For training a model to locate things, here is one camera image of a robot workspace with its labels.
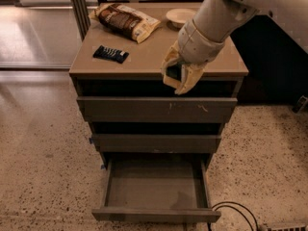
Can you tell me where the metal window frame post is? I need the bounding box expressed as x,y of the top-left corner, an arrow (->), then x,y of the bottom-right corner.
70,0 -> 90,40

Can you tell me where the dark blue snack bar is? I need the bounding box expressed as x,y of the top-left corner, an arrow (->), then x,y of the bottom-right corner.
92,45 -> 129,64

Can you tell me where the green and yellow sponge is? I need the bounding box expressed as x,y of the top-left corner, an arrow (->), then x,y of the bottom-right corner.
166,64 -> 182,81

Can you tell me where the top grey drawer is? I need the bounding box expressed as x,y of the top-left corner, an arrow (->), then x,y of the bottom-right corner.
77,96 -> 237,123

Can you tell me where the middle grey drawer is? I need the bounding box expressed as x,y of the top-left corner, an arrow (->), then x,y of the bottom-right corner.
92,134 -> 221,153

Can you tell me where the small dark floor object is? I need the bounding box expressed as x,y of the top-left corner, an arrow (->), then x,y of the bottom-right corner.
292,95 -> 308,114

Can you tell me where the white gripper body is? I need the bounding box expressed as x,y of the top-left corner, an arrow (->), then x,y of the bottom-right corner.
177,19 -> 224,64

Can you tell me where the open bottom grey drawer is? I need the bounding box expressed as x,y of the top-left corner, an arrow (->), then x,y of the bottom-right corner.
92,153 -> 220,223

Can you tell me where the brown chip bag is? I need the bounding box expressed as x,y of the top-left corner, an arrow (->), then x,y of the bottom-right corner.
89,3 -> 161,43

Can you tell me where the floor vent grille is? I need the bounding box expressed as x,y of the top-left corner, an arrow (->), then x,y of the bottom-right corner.
259,222 -> 308,231

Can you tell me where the white bowl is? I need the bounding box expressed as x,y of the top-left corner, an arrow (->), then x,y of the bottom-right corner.
166,9 -> 196,29

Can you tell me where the black floor cable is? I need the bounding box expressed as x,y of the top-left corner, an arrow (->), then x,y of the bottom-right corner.
207,201 -> 260,231

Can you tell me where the grey drawer cabinet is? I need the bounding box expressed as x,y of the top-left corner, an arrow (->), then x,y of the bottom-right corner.
69,4 -> 248,161

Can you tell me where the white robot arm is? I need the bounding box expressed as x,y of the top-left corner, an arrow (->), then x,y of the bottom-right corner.
161,0 -> 308,95

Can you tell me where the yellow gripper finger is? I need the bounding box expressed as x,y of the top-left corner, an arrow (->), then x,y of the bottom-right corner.
161,41 -> 183,89
175,63 -> 206,95

